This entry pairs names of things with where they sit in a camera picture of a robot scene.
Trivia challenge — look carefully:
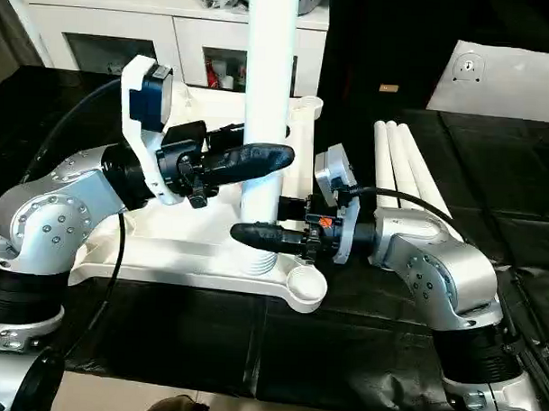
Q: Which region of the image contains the white plastic table leg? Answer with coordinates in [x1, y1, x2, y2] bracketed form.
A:
[371, 120, 407, 212]
[237, 0, 299, 279]
[393, 122, 451, 213]
[381, 121, 423, 212]

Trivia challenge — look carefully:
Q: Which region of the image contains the white plastic table top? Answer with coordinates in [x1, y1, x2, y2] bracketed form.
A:
[67, 81, 336, 315]

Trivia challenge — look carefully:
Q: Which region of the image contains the white glass-door cabinet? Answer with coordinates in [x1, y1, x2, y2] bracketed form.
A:
[19, 0, 331, 94]

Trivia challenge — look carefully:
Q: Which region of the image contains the grey helmet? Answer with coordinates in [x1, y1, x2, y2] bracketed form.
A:
[297, 0, 331, 17]

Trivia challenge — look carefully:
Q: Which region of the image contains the black work mat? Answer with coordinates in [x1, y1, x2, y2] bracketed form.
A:
[0, 64, 549, 411]

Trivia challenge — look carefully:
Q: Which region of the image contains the black box with gold label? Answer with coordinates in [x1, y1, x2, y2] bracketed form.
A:
[322, 0, 463, 114]

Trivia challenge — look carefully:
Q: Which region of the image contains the grey curtain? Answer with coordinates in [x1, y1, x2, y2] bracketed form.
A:
[0, 0, 48, 88]

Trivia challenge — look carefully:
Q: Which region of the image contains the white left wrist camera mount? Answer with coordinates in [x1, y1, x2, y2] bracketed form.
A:
[116, 54, 190, 207]

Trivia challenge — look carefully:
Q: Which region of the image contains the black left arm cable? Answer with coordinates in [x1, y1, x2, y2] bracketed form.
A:
[14, 74, 131, 368]

